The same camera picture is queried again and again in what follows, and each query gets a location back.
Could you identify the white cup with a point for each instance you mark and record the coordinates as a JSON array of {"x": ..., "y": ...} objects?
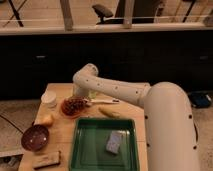
[{"x": 49, "y": 99}]

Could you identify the small yellow fruit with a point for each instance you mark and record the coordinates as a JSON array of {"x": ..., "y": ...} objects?
[{"x": 48, "y": 120}]

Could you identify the dark purple bowl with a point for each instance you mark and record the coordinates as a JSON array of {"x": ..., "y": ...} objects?
[{"x": 35, "y": 138}]

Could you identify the dark purple grape bunch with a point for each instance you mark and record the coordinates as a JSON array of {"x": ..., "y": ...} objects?
[{"x": 72, "y": 106}]

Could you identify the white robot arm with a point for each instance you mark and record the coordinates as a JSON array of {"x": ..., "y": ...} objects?
[{"x": 169, "y": 124}]

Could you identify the yellow banana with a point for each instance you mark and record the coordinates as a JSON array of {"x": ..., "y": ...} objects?
[{"x": 109, "y": 113}]

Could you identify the red bowl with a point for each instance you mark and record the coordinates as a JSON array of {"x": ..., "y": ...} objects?
[{"x": 75, "y": 115}]

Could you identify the black office chair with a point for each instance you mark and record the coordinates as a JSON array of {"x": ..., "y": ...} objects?
[{"x": 144, "y": 12}]

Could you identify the blue sponge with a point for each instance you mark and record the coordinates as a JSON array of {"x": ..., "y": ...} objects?
[{"x": 114, "y": 142}]

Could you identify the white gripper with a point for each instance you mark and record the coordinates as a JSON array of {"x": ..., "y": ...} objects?
[{"x": 80, "y": 92}]

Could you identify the brown wooden block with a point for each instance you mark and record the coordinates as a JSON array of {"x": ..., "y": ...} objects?
[{"x": 45, "y": 160}]

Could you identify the green plastic tray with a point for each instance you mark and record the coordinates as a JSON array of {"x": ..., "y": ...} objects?
[{"x": 89, "y": 151}]

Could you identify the white handled utensil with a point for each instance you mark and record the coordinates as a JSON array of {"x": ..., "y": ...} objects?
[{"x": 105, "y": 101}]

